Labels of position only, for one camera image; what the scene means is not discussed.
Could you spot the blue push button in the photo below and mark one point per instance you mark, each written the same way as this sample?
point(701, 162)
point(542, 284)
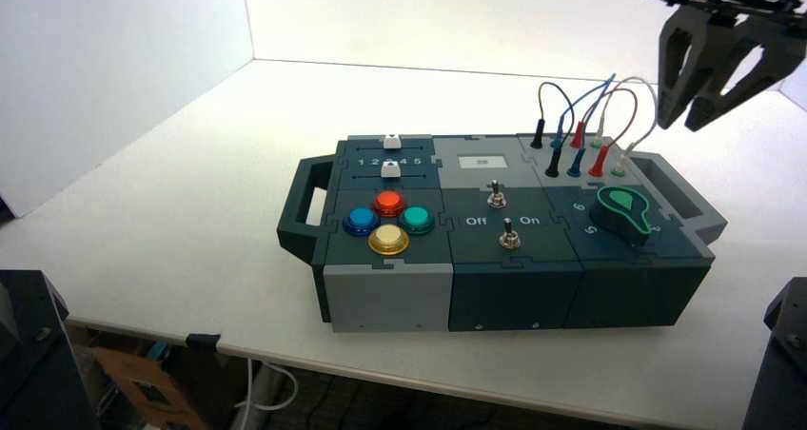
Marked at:
point(360, 221)

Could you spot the small grey display screen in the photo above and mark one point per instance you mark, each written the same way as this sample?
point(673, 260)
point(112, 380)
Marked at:
point(482, 162)

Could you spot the white slider knob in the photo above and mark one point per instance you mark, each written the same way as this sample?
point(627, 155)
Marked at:
point(391, 170)
point(392, 142)

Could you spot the dark green grey task box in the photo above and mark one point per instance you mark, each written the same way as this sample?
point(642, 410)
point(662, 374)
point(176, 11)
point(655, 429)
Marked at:
point(511, 288)

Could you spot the black table clamp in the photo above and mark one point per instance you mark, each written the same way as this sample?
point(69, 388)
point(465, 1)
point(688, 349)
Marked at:
point(203, 341)

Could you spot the brown cardboard box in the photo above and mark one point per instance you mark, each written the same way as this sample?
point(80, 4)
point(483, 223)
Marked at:
point(145, 383)

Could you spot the red push button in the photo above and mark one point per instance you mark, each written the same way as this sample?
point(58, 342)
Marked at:
point(389, 203)

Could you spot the metal toggle switch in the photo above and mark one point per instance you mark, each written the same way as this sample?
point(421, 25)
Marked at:
point(496, 195)
point(509, 237)

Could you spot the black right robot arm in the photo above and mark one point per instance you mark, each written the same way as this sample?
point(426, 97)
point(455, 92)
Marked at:
point(782, 377)

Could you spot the yellow push button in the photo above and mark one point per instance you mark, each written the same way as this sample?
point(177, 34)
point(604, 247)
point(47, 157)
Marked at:
point(388, 239)

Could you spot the green black rotary knob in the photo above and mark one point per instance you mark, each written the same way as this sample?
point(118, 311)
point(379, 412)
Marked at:
point(619, 213)

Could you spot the green push button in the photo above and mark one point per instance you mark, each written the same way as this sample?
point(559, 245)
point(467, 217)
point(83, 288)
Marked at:
point(415, 219)

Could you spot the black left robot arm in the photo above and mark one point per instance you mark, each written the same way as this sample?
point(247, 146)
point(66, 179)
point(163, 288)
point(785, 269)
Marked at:
point(31, 364)

